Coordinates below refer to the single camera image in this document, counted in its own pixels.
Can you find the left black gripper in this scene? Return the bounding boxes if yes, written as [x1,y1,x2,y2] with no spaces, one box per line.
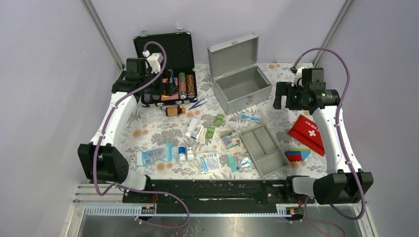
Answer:
[141,69,179,96]

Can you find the blue plastic tweezers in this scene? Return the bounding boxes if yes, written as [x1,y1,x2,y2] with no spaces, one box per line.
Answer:
[189,99,207,110]

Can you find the red first aid pouch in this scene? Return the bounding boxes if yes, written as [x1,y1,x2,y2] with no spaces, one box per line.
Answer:
[288,115,325,156]

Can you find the blue white small packet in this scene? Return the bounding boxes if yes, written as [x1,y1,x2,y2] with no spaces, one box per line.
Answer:
[241,112,262,123]

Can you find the blue white wipes pack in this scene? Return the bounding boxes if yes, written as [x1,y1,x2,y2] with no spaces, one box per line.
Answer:
[136,142,173,166]

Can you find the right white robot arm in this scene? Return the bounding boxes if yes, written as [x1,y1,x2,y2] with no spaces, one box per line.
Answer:
[273,67,374,204]

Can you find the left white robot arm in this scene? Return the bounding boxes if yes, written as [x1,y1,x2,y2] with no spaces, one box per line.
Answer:
[77,53,167,203]

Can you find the amber medicine bottle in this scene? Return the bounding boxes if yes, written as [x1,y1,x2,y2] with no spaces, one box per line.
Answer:
[165,107,186,117]

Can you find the grey metal medicine box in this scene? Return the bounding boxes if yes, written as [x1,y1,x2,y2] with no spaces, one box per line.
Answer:
[208,33,272,115]

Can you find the black poker chip case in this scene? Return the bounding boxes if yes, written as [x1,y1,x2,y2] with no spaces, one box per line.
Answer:
[133,32,198,107]

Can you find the white tube bottle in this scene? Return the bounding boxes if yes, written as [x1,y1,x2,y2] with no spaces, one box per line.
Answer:
[185,118,199,138]

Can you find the colourful block toy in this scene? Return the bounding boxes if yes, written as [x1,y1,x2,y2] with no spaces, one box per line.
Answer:
[285,149,311,162]

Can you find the green small box upper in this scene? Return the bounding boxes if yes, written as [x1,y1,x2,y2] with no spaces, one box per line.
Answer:
[214,114,225,126]

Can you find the green small box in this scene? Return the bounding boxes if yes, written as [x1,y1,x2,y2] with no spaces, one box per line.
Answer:
[206,126,215,140]
[214,114,225,126]

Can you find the green small box lower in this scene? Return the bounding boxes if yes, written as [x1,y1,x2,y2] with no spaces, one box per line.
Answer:
[206,126,215,140]

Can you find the floral table mat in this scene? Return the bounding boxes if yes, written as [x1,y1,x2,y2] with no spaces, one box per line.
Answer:
[119,64,309,180]

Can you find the white blue pill bottle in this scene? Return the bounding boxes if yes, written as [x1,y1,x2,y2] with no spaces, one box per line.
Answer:
[178,146,187,162]

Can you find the grey plastic divider tray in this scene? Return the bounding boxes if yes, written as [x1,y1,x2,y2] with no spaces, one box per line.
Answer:
[239,124,289,178]

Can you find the small white pill bottle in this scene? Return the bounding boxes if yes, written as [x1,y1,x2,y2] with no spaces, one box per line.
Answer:
[186,147,195,160]

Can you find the white gauze sachet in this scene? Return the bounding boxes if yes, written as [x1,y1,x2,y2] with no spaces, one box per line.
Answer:
[198,153,221,173]

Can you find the clear bag with teal strip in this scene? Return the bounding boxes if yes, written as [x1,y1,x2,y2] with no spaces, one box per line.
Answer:
[228,154,253,173]

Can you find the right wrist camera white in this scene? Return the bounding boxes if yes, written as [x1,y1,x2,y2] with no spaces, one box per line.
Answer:
[290,66,306,86]

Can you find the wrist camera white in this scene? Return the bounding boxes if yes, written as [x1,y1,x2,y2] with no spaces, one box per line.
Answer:
[290,66,306,86]
[142,50,164,74]

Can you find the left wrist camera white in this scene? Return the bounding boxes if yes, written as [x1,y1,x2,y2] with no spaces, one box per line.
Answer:
[142,50,164,74]

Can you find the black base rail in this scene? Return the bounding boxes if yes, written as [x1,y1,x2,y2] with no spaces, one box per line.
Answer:
[123,179,305,214]

